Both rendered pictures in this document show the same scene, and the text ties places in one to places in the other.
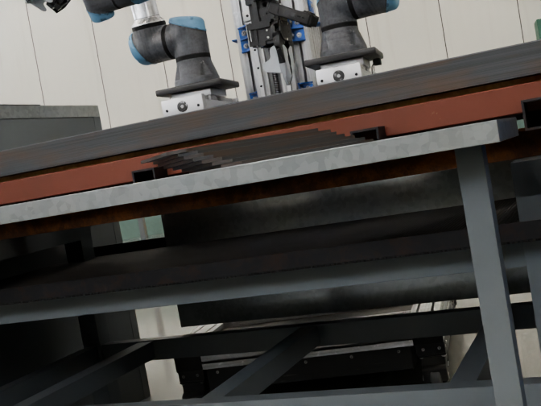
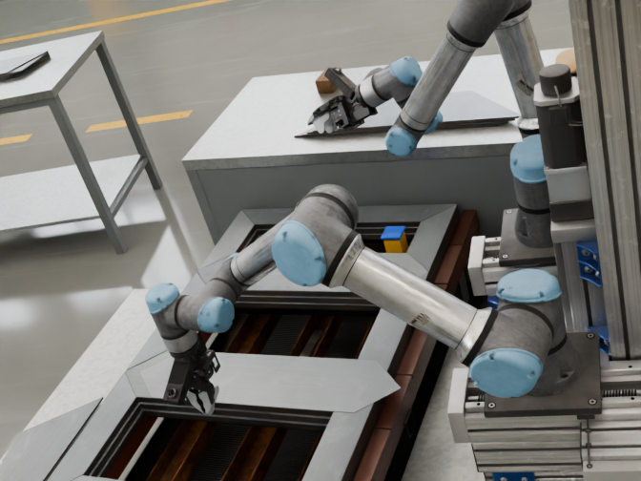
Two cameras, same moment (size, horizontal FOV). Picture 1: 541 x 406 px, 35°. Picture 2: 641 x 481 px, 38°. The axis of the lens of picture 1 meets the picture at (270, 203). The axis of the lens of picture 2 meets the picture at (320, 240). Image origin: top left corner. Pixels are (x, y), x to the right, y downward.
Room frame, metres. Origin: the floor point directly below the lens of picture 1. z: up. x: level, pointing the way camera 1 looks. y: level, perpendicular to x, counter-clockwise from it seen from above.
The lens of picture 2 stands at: (2.59, -1.75, 2.36)
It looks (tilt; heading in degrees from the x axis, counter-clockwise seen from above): 32 degrees down; 98
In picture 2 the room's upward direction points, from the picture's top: 17 degrees counter-clockwise
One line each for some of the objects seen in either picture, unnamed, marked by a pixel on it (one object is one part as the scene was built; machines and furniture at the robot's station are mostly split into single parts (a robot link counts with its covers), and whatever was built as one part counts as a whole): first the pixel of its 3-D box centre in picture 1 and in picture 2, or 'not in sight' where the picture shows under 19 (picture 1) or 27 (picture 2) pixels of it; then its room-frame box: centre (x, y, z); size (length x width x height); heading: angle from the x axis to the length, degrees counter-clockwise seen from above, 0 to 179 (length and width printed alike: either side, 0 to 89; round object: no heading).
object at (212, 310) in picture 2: not in sight; (209, 309); (2.08, -0.10, 1.22); 0.11 x 0.11 x 0.08; 63
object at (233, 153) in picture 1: (229, 155); (33, 459); (1.43, 0.05, 0.77); 0.45 x 0.20 x 0.04; 68
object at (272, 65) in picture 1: (275, 66); (200, 395); (1.97, -0.07, 0.96); 0.06 x 0.03 x 0.09; 68
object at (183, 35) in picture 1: (187, 36); (538, 170); (2.86, 0.18, 1.20); 0.13 x 0.12 x 0.14; 66
